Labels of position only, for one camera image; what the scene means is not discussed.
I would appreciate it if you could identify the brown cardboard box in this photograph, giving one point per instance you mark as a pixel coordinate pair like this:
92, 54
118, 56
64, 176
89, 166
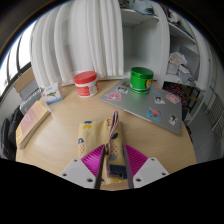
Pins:
24, 80

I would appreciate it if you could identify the grey laptop with stickers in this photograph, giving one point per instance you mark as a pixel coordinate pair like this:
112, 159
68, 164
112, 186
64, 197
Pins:
140, 105

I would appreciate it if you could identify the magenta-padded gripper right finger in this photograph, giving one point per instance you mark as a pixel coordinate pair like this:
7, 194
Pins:
149, 170

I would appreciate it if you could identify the yellow and pink book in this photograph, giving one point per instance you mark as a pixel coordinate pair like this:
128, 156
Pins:
31, 121

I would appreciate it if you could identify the white curtain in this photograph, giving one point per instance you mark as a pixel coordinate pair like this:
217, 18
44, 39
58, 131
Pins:
80, 40

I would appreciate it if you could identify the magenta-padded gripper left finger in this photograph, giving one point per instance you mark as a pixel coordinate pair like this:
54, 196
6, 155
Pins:
79, 171

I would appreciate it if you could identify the white jar with red lid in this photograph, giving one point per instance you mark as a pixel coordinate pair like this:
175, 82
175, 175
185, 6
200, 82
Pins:
86, 86

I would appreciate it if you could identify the dark-framed window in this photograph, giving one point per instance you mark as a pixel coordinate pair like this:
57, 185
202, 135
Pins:
15, 63

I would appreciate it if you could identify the white shelf unit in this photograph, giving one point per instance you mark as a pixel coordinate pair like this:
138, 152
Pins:
150, 43

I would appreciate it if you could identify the yellow printed towel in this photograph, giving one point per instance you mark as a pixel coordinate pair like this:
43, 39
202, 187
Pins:
93, 133

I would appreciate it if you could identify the small white carton box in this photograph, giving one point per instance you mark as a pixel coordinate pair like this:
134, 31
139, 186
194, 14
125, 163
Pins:
52, 93

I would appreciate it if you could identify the green round tin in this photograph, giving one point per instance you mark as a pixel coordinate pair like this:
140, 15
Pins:
141, 81

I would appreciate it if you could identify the black backpack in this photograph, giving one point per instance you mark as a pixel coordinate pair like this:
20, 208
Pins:
10, 133

